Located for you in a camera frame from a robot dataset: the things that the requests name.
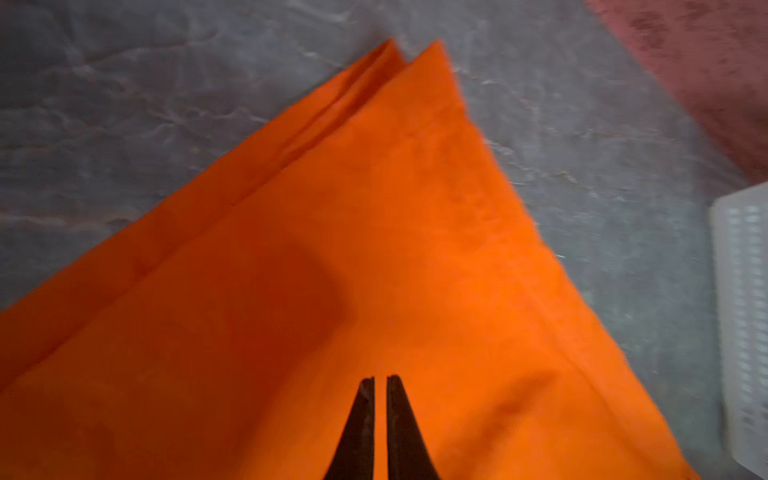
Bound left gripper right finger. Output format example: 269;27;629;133
386;375;440;480

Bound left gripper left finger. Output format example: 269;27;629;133
323;377;375;480

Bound orange shorts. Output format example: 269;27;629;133
1;41;696;479

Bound white plastic basket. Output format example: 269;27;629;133
710;183;767;479

